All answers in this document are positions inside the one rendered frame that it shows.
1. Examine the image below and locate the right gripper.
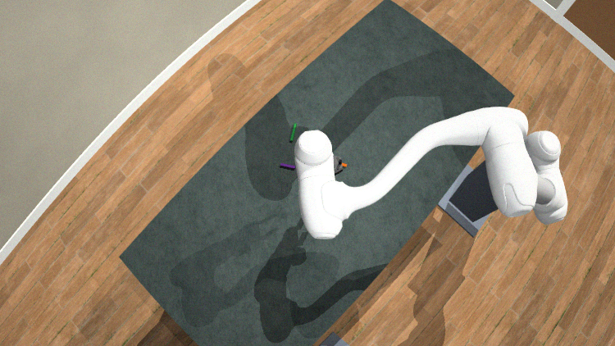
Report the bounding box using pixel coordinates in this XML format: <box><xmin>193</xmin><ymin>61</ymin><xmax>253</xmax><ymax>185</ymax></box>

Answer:
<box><xmin>334</xmin><ymin>156</ymin><xmax>343</xmax><ymax>175</ymax></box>

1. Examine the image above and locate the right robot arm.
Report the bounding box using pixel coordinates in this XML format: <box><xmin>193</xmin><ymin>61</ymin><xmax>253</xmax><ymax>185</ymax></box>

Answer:
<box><xmin>294</xmin><ymin>107</ymin><xmax>567</xmax><ymax>239</ymax></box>

